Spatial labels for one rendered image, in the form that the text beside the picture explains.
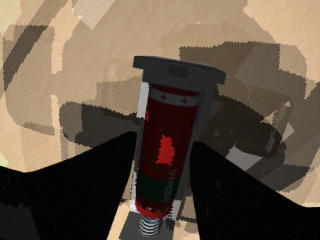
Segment red and green battery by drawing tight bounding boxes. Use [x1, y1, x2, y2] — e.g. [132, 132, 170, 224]
[135, 84, 200, 219]

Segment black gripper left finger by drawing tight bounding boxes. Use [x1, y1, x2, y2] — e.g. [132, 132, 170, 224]
[0, 131, 137, 240]

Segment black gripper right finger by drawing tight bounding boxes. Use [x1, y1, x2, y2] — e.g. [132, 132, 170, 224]
[189, 141, 320, 240]

